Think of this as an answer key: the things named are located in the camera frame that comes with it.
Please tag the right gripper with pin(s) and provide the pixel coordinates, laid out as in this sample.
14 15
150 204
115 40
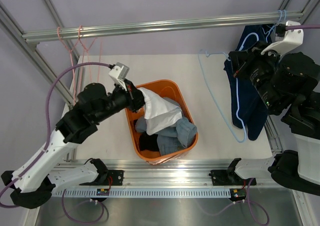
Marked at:
243 61

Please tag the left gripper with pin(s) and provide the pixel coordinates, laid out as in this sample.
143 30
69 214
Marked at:
135 96

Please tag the white garment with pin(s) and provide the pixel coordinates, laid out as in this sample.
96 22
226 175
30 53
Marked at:
160 115

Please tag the dark blue denim garment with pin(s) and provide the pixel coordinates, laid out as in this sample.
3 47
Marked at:
247 108

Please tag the black skirt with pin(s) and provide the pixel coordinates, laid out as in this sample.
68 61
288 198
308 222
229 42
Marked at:
148 142

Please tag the pink hanger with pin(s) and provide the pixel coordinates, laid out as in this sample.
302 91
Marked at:
86 54
71 50

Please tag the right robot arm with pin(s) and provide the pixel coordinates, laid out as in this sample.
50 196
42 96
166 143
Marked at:
287 83

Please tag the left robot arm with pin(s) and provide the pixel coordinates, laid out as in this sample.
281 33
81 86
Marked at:
34 183

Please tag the orange plastic basket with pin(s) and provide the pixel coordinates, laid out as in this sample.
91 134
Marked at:
164 88

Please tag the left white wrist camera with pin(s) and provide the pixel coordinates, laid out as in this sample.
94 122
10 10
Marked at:
118 73

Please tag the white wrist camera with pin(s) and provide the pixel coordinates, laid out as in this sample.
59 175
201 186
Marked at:
293 38
118 73

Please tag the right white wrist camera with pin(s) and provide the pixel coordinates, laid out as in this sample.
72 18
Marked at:
293 38

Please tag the aluminium hanging rail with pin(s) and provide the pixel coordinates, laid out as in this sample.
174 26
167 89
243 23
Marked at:
157 26

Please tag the front aluminium frame rail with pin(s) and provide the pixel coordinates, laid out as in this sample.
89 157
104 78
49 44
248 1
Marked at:
178 173

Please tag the white slotted cable duct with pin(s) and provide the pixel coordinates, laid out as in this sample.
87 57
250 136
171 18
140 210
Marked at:
119 192

